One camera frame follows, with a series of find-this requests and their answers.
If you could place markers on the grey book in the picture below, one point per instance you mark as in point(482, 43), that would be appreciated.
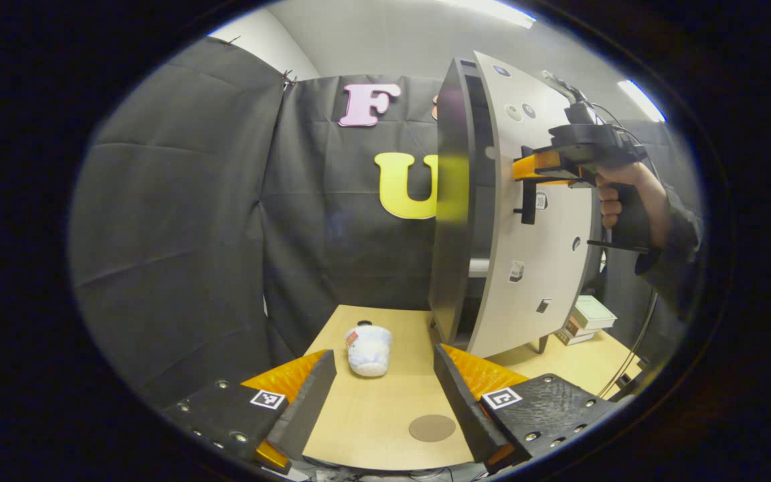
point(569, 338)

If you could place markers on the pale green book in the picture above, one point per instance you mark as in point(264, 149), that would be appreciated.
point(593, 312)

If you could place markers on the round brown coaster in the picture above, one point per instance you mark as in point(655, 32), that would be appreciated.
point(432, 428)

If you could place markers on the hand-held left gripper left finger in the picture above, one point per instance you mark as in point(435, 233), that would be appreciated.
point(308, 408)

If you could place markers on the narrow ceiling light panel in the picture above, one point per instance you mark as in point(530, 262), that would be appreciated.
point(640, 100)

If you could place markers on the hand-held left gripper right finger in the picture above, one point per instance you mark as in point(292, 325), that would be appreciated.
point(462, 408)

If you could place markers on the white plush toy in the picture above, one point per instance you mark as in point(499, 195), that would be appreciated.
point(369, 351)

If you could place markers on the white cabinet shelf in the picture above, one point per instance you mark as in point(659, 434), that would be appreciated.
point(478, 266)

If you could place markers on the reddish brown book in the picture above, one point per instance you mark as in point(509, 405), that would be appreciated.
point(576, 328)

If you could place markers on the black backdrop cloth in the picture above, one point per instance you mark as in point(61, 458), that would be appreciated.
point(178, 221)

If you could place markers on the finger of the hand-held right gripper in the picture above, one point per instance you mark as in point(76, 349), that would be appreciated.
point(533, 166)

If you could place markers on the large ceiling light panel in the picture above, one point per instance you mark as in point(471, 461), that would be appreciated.
point(492, 10)

